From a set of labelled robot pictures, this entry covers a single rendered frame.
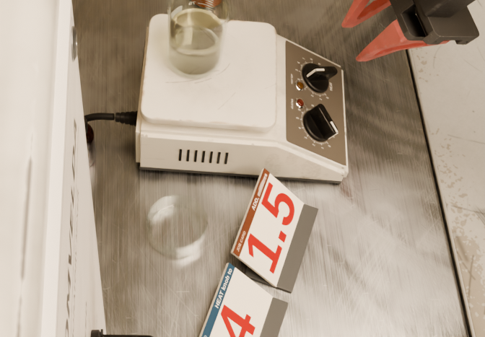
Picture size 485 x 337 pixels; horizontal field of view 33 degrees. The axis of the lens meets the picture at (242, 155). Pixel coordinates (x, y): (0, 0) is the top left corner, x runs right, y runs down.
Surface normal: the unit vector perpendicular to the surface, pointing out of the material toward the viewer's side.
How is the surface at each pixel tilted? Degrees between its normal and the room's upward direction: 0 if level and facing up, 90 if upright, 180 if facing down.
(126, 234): 0
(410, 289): 0
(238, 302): 40
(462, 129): 0
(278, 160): 90
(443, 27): 30
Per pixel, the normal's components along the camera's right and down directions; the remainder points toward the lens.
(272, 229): 0.69, -0.19
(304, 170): -0.02, 0.85
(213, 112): 0.11, -0.52
